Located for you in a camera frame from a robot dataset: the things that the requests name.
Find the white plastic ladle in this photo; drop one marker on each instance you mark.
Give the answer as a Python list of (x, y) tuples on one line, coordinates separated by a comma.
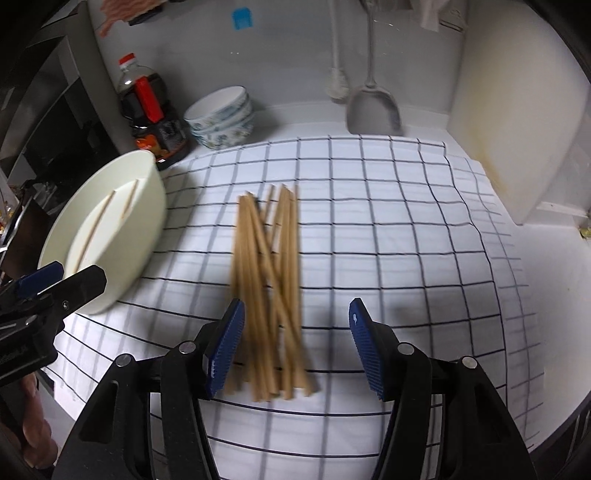
[(337, 83)]

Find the blue silicone scraper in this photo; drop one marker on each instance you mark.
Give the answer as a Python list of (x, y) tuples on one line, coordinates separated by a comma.
[(242, 19)]

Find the small yellow object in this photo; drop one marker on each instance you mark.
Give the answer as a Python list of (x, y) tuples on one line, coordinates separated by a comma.
[(585, 233)]

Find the white hanging cloth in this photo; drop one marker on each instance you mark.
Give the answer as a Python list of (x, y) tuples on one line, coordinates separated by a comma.
[(431, 16)]

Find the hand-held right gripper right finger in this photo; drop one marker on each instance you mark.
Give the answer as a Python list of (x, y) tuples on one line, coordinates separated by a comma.
[(367, 350)]

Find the slim wooden chopstick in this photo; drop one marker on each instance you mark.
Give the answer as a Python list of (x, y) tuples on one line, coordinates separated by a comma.
[(97, 226), (129, 199)]

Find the pile of wooden chopsticks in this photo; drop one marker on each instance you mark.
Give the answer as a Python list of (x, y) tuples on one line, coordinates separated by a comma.
[(258, 258)]

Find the white blue patterned bowl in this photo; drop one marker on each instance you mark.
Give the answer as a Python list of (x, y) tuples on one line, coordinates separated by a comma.
[(221, 142), (217, 104), (241, 125)]

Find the metal spatula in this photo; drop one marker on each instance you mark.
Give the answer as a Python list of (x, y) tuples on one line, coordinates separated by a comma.
[(374, 110)]

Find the white black checked cloth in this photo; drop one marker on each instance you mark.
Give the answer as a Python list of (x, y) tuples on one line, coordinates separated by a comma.
[(392, 230)]

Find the dark soy sauce bottle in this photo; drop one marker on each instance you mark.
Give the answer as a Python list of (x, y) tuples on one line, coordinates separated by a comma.
[(157, 134)]

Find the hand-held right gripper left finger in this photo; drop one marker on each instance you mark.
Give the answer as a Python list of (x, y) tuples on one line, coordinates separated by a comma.
[(226, 346)]

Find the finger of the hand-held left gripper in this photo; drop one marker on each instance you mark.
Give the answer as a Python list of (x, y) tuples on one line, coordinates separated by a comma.
[(81, 285), (39, 279)]

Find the person's left hand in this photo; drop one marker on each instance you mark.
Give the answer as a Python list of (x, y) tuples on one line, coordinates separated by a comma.
[(36, 415)]

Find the white plastic basin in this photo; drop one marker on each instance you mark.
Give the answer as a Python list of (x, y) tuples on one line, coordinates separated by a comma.
[(138, 230)]

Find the white cutting board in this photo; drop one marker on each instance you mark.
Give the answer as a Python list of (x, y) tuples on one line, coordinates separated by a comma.
[(508, 115)]

